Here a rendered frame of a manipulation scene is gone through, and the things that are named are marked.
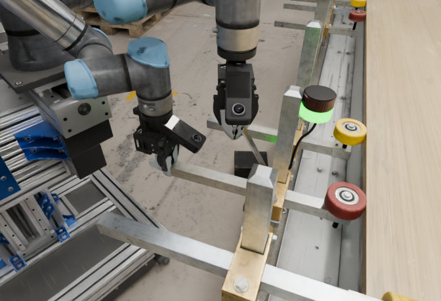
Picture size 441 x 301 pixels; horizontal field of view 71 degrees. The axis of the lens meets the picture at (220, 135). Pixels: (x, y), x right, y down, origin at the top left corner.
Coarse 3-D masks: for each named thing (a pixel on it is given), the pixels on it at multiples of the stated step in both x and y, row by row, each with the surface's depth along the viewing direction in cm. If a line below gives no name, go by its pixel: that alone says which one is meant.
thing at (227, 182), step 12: (180, 168) 78; (192, 168) 78; (204, 168) 78; (192, 180) 78; (204, 180) 76; (216, 180) 75; (228, 180) 75; (240, 180) 75; (240, 192) 74; (288, 192) 72; (288, 204) 71; (300, 204) 70; (312, 204) 69; (324, 204) 69; (324, 216) 69
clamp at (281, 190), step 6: (288, 174) 75; (288, 180) 73; (276, 186) 72; (282, 186) 72; (276, 192) 70; (282, 192) 70; (282, 198) 69; (276, 204) 68; (282, 204) 68; (276, 210) 68; (276, 216) 70
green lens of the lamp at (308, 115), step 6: (300, 108) 61; (300, 114) 60; (306, 114) 58; (312, 114) 58; (318, 114) 57; (324, 114) 57; (330, 114) 58; (306, 120) 59; (312, 120) 58; (318, 120) 58; (324, 120) 58
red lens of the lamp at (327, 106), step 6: (306, 96) 57; (336, 96) 57; (306, 102) 57; (312, 102) 56; (318, 102) 56; (324, 102) 55; (330, 102) 56; (312, 108) 57; (318, 108) 56; (324, 108) 56; (330, 108) 57
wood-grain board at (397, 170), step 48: (384, 0) 174; (432, 0) 174; (384, 48) 124; (432, 48) 124; (384, 96) 96; (432, 96) 96; (384, 144) 79; (432, 144) 79; (384, 192) 67; (432, 192) 67; (384, 240) 58; (432, 240) 58; (384, 288) 51; (432, 288) 51
